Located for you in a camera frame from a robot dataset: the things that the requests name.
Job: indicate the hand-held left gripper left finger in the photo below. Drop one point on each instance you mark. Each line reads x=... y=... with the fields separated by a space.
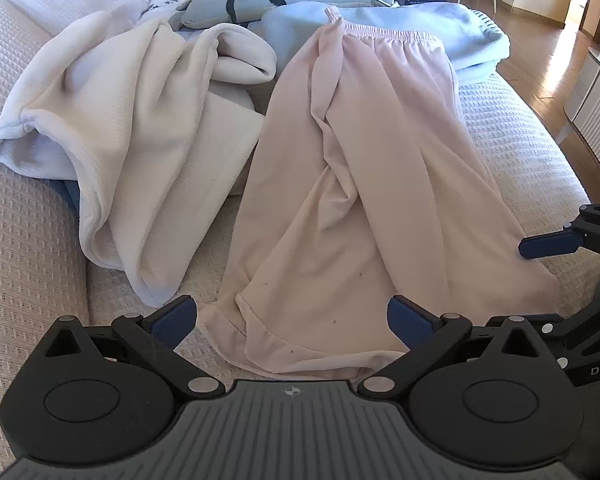
x=172 y=322

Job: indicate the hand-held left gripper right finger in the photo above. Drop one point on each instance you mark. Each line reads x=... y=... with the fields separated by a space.
x=410 y=317

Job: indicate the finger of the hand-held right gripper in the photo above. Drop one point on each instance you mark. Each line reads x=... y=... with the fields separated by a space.
x=560 y=340
x=550 y=245

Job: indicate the pink pants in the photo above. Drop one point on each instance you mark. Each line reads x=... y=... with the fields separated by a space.
x=360 y=160

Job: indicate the white ribbed cabinet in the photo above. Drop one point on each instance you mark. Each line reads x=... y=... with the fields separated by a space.
x=595 y=100

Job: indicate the dark blue cloth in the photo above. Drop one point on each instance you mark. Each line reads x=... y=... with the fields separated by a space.
x=70 y=195

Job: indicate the cream waffle-cover sofa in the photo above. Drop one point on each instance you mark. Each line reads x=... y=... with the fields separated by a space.
x=30 y=240

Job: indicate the cream sweatshirt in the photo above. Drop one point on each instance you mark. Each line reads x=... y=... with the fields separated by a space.
x=130 y=135

